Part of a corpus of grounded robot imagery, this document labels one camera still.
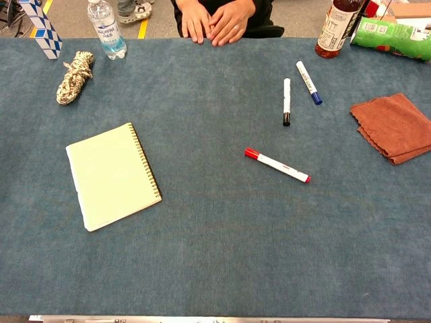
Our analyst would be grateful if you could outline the person's left hand with ring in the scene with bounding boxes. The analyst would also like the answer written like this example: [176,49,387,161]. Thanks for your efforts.
[207,0,257,47]

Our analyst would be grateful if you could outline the person's right hand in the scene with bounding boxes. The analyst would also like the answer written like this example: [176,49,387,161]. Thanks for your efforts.
[180,0,213,45]

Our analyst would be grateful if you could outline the pale yellow spiral notebook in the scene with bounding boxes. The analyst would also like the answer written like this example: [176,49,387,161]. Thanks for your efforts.
[65,122,163,233]

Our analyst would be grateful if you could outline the person's black clothed torso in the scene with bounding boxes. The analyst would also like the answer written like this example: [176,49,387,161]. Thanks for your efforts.
[170,0,286,39]

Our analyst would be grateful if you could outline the grey sneaker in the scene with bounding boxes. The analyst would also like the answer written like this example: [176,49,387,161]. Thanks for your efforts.
[117,1,153,25]

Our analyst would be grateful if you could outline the clear plastic water bottle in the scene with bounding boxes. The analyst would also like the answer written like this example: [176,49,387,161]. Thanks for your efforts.
[87,0,128,61]

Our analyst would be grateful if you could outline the white marker with blue cap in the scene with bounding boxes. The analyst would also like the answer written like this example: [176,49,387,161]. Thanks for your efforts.
[296,61,323,106]

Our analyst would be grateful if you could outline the white marker with black cap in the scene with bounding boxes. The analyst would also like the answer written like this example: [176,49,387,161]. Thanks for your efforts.
[282,77,292,127]

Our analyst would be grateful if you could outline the brown tea bottle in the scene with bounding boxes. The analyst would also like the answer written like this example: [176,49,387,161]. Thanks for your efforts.
[314,0,368,59]

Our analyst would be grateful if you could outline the red box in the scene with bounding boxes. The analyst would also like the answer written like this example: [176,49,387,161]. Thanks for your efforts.
[365,0,382,18]

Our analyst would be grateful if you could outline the blue white snake puzzle toy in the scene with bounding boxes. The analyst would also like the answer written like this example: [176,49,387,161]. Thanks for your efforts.
[18,0,63,61]

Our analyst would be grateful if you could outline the white marker with red cap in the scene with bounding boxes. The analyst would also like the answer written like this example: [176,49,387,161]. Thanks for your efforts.
[244,147,312,184]

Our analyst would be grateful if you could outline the green chip can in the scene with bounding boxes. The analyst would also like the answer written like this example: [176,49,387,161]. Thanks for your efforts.
[350,16,431,63]

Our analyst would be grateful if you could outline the cardboard box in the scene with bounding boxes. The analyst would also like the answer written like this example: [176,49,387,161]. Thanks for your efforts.
[387,0,431,20]

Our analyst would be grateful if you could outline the brown folded microfiber cloth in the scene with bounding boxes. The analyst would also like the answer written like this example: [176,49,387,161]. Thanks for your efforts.
[350,92,431,166]

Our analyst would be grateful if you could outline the blue felt table mat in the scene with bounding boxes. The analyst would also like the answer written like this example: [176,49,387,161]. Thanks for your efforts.
[0,36,431,317]

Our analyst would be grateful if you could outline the beige braided rope bundle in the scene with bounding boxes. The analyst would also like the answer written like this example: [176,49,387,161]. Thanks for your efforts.
[56,50,95,106]

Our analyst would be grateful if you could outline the black floor cables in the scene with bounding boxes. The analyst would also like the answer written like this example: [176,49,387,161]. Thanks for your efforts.
[0,0,26,30]

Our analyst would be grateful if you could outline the silver metal rail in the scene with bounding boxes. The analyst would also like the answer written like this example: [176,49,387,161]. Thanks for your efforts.
[28,314,391,323]

